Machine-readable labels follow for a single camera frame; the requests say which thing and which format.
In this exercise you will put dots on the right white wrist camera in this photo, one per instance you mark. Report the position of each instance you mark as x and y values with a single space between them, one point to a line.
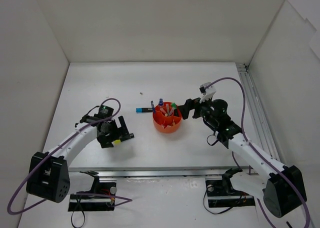
207 90

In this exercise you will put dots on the aluminium rail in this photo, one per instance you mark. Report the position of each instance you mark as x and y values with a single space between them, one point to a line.
155 172
296 218

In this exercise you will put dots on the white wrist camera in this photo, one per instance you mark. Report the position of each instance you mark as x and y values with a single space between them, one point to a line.
207 90
107 105

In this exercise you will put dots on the yellow cap black highlighter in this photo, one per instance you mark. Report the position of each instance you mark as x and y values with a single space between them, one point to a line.
123 139

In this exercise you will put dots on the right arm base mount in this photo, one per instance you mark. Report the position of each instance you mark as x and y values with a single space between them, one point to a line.
220 197

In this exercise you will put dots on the right aluminium rail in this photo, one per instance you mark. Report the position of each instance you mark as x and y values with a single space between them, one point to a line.
296 218

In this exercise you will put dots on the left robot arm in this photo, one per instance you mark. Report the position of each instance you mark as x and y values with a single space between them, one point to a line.
50 177

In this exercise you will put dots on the front aluminium rail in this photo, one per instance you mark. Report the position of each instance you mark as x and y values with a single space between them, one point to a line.
155 172

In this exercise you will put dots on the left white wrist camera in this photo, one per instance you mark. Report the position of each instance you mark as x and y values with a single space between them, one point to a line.
107 105

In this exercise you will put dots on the blue ballpoint pen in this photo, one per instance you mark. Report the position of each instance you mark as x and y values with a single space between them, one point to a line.
153 106

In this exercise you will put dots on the orange round compartment organizer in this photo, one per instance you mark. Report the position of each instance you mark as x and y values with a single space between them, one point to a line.
160 118

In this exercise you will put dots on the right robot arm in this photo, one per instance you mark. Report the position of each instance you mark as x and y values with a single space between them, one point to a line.
281 188

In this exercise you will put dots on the blue cap black highlighter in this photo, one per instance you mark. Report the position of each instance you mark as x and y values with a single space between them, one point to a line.
144 110

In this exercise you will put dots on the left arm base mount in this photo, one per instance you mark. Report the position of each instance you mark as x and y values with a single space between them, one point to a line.
99 197

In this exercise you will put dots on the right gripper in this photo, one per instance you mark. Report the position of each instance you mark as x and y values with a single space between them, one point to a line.
196 108

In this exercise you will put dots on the green cap black highlighter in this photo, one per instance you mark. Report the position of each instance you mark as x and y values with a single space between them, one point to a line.
175 113

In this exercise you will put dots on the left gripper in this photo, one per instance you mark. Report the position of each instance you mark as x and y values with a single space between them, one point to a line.
116 132

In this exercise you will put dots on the clear bottle blue cap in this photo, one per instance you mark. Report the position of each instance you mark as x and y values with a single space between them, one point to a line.
160 103

